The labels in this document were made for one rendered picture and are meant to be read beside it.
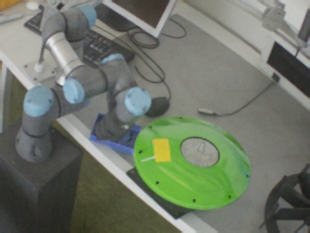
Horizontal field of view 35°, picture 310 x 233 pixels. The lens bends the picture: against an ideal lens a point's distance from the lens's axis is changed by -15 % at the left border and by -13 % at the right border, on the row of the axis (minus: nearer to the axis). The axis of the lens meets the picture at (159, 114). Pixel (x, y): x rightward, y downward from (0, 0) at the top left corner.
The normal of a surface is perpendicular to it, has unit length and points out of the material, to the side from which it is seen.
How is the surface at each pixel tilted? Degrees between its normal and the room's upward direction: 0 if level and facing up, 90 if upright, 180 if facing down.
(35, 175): 0
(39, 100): 5
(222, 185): 21
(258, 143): 0
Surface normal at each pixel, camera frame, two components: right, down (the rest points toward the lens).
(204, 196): 0.28, -0.38
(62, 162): 0.26, -0.72
